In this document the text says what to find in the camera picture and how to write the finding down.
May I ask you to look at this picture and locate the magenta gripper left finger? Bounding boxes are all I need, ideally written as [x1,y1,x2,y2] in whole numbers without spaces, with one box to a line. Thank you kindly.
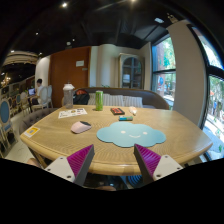
[44,144,96,186]

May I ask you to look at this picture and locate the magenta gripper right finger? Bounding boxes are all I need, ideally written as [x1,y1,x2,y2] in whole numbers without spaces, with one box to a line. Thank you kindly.
[133,143,184,185]

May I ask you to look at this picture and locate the pink computer mouse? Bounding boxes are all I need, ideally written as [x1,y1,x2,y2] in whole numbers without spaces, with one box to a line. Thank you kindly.
[71,121,91,134]

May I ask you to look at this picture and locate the blue cloud mouse pad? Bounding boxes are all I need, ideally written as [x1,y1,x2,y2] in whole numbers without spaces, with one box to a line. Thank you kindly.
[97,122,166,148]

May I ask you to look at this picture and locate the white paper menu sheet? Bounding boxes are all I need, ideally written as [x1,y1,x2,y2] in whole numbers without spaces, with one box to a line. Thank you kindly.
[58,108,87,119]

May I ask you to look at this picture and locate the small teal case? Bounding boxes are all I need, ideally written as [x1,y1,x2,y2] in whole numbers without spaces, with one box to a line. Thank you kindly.
[119,116,133,121]

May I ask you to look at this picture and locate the wrapped white packet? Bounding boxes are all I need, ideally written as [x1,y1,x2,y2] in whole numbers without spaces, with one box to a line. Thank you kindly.
[129,106,137,116]

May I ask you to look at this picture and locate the yellow sticker card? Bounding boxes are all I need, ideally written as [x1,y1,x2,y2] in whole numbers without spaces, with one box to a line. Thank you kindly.
[24,127,39,138]

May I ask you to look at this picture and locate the black red small box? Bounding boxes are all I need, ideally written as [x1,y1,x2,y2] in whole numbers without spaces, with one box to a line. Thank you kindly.
[110,108,125,115]

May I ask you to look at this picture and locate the brown curved sofa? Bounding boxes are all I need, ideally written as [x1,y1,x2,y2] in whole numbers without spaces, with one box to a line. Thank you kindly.
[61,87,170,111]

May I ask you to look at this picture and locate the black backpack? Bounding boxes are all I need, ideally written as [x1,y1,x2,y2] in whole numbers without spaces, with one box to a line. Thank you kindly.
[73,89,90,105]

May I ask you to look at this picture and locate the grey tufted bench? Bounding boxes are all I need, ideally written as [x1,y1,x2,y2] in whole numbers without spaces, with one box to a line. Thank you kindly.
[19,108,56,134]

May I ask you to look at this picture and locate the striped cushion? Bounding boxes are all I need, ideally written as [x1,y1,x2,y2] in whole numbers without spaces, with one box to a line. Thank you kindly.
[87,92,144,108]

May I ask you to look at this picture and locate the green can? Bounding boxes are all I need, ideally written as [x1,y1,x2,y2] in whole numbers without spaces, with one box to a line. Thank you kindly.
[95,90,103,111]

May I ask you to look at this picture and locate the white dining chair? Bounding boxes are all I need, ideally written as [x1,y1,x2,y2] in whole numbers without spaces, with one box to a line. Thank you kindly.
[32,86,53,110]

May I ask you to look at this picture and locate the clear shaker bottle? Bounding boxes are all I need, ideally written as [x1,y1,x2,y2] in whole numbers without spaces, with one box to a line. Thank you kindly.
[63,84,74,109]

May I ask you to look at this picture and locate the blue round-back chair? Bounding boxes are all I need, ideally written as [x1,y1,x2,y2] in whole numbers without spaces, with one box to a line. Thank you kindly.
[0,99,17,149]

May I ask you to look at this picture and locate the person in white shirt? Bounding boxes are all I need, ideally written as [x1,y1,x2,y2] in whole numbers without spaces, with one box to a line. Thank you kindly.
[32,78,43,105]

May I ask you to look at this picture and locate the white arched cabinet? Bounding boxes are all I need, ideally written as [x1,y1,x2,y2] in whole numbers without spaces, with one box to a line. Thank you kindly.
[119,54,145,89]

